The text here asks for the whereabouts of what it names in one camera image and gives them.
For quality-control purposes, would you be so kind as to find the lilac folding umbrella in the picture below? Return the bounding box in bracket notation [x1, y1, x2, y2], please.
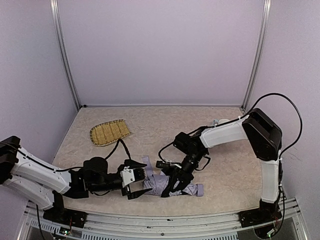
[141, 155, 204, 198]

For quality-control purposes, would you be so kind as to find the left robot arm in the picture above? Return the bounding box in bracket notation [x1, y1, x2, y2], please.
[0, 135, 149, 211]

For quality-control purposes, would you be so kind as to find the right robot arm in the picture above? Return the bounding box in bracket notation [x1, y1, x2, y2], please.
[161, 108, 283, 212]

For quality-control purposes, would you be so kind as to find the woven bamboo tray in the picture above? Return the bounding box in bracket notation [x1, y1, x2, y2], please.
[89, 119, 131, 147]

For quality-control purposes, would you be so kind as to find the light blue mug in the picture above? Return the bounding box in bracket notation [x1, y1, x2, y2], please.
[212, 118, 230, 127]

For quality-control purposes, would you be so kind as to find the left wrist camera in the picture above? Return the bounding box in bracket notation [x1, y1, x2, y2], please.
[120, 167, 136, 188]

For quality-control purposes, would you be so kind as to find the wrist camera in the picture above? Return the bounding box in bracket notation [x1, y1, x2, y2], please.
[120, 167, 136, 188]
[155, 160, 182, 169]

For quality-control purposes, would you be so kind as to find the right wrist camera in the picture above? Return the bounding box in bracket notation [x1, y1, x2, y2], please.
[155, 160, 182, 169]

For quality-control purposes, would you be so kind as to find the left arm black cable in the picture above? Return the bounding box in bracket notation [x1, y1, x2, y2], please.
[0, 138, 132, 173]

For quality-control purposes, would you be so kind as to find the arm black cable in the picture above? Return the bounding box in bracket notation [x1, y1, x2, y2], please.
[0, 138, 132, 173]
[157, 92, 303, 166]

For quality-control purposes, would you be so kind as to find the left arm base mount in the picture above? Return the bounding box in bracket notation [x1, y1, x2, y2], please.
[43, 207, 88, 229]

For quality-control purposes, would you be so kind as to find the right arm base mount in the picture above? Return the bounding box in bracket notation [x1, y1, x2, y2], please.
[238, 204, 282, 228]

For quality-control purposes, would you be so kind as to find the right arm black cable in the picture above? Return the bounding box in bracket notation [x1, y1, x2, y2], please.
[157, 92, 303, 166]

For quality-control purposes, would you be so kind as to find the aluminium front rail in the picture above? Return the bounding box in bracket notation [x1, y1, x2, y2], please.
[17, 197, 308, 240]

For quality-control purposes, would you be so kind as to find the left aluminium corner post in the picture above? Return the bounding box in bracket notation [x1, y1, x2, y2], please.
[50, 0, 82, 111]

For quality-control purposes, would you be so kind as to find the aluminium corner post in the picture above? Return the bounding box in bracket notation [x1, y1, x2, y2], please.
[241, 0, 272, 111]
[50, 0, 82, 111]

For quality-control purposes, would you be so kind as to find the right aluminium corner post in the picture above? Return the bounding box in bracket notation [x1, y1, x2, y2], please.
[241, 0, 272, 111]

